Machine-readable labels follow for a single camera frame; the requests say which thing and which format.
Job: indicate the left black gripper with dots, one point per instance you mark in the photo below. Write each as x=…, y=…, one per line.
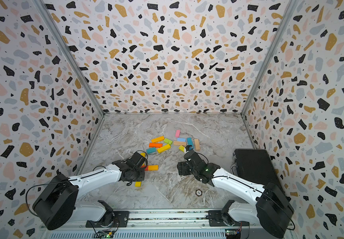
x=142, y=170

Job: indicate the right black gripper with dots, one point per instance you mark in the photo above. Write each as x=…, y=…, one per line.
x=181, y=168

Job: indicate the lime yellow block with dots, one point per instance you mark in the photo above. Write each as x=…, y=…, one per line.
x=182, y=148

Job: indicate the small amber block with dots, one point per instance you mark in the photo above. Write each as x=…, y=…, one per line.
x=152, y=167

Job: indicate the teal short block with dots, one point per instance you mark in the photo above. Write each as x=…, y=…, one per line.
x=151, y=150

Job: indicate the light blue block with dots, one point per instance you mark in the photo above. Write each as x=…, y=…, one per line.
x=181, y=139

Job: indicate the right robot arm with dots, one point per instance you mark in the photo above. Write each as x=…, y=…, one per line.
x=269, y=206

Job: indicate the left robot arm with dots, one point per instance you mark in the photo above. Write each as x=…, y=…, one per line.
x=58, y=202

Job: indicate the beige wooden block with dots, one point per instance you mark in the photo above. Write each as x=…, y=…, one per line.
x=196, y=144

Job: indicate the teal long block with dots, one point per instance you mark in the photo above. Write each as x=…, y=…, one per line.
x=190, y=141

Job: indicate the poker chip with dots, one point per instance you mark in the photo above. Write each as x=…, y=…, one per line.
x=198, y=192

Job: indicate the tan wooden block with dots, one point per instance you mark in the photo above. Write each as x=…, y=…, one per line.
x=179, y=143

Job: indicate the green block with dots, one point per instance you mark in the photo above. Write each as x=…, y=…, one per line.
x=168, y=141

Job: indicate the pink block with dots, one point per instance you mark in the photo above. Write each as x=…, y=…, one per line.
x=177, y=135

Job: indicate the amber orange block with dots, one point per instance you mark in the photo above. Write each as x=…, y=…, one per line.
x=158, y=139

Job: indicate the black case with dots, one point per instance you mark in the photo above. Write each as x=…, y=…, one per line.
x=255, y=166

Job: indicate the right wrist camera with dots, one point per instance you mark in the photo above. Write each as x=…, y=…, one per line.
x=188, y=148

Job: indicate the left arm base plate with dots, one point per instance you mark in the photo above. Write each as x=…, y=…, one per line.
x=115, y=219

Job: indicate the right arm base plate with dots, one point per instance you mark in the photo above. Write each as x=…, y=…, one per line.
x=218, y=218

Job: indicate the aluminium rail frame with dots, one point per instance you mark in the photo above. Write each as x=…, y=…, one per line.
x=159, y=224

